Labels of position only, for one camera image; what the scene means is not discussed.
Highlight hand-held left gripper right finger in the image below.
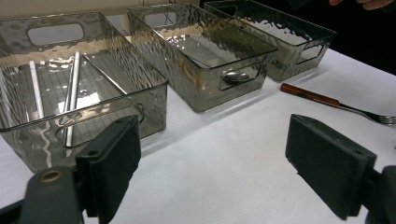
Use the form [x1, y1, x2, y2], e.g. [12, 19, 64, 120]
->
[285, 113, 377, 221]

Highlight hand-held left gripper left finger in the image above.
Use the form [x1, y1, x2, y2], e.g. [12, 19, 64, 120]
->
[75, 115, 142, 224]

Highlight smoky clear plastic bin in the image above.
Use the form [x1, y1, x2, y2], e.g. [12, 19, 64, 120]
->
[126, 3, 278, 114]
[0, 11, 170, 174]
[204, 0, 338, 83]

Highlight fork with wooden handle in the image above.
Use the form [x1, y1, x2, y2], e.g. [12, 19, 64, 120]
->
[279, 82, 396, 126]

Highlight white chopstick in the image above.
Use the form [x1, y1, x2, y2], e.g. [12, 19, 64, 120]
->
[65, 50, 81, 147]
[28, 60, 45, 119]

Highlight metal spoon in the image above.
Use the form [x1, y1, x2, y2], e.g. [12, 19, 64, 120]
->
[222, 70, 251, 84]

